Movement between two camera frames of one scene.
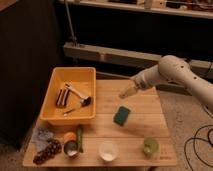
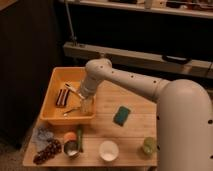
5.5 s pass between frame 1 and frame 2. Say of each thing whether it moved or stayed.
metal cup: stayed
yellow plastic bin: stayed
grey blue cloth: stayed
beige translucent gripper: moved
